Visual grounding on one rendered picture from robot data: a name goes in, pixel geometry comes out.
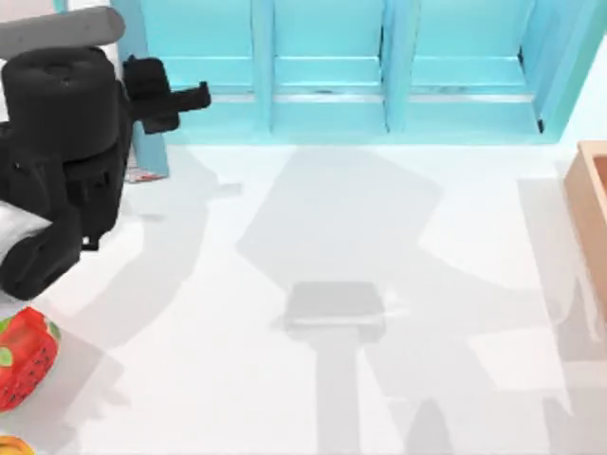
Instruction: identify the light blue book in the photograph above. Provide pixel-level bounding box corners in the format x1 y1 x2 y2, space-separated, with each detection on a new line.
125 113 171 186

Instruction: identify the orange round thing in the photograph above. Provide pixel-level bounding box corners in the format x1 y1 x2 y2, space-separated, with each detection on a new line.
0 435 37 455

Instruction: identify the light blue rack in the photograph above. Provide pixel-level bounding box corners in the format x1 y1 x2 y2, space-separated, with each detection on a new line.
114 0 606 147

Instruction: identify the salmon-coloured box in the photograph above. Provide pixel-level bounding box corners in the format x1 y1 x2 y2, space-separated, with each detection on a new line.
562 139 607 309

